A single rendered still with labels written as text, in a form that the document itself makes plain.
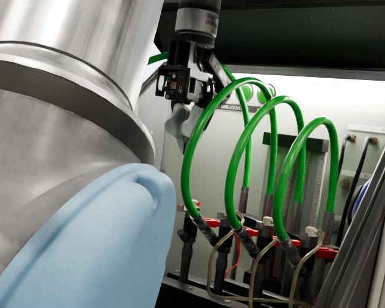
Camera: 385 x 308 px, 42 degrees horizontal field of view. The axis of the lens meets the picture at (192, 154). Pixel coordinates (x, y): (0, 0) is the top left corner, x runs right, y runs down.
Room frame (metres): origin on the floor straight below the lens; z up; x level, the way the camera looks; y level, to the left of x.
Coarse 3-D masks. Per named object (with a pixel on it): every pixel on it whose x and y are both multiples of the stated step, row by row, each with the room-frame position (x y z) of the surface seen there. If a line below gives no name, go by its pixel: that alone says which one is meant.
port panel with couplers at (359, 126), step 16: (352, 112) 1.09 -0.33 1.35; (368, 112) 1.07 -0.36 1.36; (384, 112) 1.05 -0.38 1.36; (352, 128) 1.09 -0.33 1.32; (368, 128) 1.07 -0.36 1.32; (384, 128) 1.05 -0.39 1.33; (352, 144) 1.08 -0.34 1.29; (368, 144) 1.06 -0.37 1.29; (384, 144) 1.05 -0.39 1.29; (352, 160) 1.08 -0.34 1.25; (368, 160) 1.06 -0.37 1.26; (352, 176) 1.08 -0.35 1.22; (368, 176) 1.06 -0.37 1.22; (336, 192) 1.10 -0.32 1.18; (336, 208) 1.09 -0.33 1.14; (336, 224) 1.09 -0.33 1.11; (336, 240) 1.09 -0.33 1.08
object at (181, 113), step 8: (176, 104) 0.92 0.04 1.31; (176, 112) 0.92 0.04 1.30; (184, 112) 0.93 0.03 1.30; (168, 120) 0.91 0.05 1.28; (176, 120) 0.92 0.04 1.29; (184, 120) 0.93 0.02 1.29; (168, 128) 0.91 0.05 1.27; (176, 128) 0.93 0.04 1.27; (176, 136) 0.93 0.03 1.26; (184, 136) 0.93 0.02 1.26; (184, 144) 0.93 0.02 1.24
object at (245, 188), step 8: (152, 56) 0.98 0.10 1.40; (160, 56) 0.99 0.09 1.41; (232, 80) 1.09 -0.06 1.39; (240, 88) 1.10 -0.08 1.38; (240, 96) 1.10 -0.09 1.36; (240, 104) 1.11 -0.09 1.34; (248, 112) 1.12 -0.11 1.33; (248, 120) 1.12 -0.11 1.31; (248, 144) 1.13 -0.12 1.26; (248, 152) 1.13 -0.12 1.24; (248, 160) 1.13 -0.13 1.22; (248, 168) 1.13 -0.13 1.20; (248, 176) 1.13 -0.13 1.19; (248, 184) 1.13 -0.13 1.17
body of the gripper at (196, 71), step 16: (176, 48) 0.88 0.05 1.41; (192, 48) 0.88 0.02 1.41; (176, 64) 0.88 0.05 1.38; (192, 64) 0.90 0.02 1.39; (176, 80) 0.89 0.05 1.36; (192, 80) 0.87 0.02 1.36; (208, 80) 0.91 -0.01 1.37; (160, 96) 0.90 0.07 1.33; (176, 96) 0.87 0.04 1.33; (192, 96) 0.87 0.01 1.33
